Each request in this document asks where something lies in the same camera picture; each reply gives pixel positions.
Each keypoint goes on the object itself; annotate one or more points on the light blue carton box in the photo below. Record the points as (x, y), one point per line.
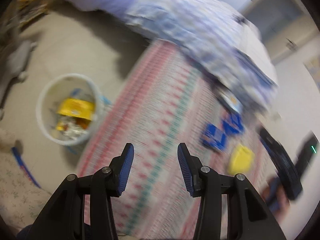
(229, 101)

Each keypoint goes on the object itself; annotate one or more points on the right hand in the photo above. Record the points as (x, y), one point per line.
(275, 197)

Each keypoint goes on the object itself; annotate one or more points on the white patterned trash bin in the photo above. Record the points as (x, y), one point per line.
(75, 86)

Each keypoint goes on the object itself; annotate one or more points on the patterned bed sheet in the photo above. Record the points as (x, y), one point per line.
(165, 101)

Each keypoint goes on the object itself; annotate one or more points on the yellow snack wrapper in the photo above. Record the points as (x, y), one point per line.
(74, 113)

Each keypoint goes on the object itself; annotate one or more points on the yellow sponge pad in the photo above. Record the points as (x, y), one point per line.
(241, 160)

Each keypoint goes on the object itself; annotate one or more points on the shelf with toys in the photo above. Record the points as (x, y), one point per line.
(29, 10)

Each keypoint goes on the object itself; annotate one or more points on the grey chair base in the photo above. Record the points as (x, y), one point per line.
(13, 66)

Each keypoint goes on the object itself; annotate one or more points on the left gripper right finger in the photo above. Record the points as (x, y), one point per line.
(189, 166)

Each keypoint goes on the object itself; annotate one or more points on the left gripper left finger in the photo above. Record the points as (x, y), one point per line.
(124, 167)

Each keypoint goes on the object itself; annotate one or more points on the blue white quilt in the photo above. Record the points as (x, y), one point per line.
(210, 32)

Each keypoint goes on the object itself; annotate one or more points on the blue snack package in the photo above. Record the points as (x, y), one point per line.
(216, 138)

